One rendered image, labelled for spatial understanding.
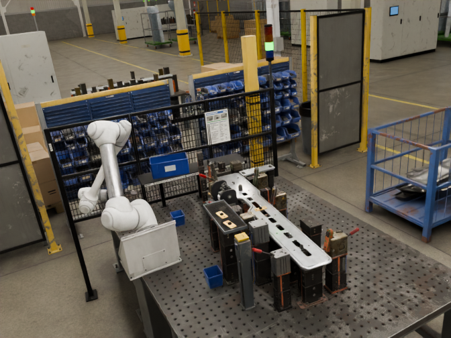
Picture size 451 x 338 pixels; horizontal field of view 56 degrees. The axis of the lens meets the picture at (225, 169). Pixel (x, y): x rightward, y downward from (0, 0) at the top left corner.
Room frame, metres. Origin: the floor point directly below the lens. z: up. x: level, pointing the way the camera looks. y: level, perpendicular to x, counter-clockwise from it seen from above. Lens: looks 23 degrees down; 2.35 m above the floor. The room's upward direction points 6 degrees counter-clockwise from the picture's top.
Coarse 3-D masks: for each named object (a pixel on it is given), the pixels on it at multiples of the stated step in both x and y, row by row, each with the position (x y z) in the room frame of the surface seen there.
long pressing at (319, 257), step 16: (224, 176) 3.08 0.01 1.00; (240, 176) 3.05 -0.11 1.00; (240, 192) 2.76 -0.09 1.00; (256, 192) 2.73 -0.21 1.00; (272, 208) 2.48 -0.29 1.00; (272, 224) 2.27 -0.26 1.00; (288, 224) 2.25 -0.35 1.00; (288, 240) 2.07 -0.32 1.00; (304, 240) 2.06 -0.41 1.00; (304, 256) 1.90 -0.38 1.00; (320, 256) 1.89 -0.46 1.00
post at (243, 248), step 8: (248, 240) 1.90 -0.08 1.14; (240, 248) 1.87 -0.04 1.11; (248, 248) 1.89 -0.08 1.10; (240, 256) 1.87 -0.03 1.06; (248, 256) 1.89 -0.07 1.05; (240, 264) 1.88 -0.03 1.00; (248, 264) 1.89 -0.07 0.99; (240, 272) 1.88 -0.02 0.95; (248, 272) 1.89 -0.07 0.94; (240, 280) 1.91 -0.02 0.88; (248, 280) 1.89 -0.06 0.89; (240, 288) 1.92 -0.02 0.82; (248, 288) 1.89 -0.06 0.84; (248, 296) 1.88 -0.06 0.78; (240, 304) 1.92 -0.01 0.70; (248, 304) 1.88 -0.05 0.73
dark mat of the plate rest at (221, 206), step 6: (210, 204) 2.32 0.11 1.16; (216, 204) 2.31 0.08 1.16; (222, 204) 2.30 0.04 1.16; (210, 210) 2.24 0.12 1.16; (216, 210) 2.23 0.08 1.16; (222, 210) 2.22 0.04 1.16; (228, 210) 2.22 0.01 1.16; (216, 216) 2.16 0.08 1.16; (228, 216) 2.14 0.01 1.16; (234, 216) 2.14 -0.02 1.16; (222, 222) 2.08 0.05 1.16; (234, 222) 2.07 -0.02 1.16; (240, 222) 2.06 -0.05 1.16; (222, 228) 2.01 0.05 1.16; (228, 228) 2.01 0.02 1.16; (234, 228) 2.00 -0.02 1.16
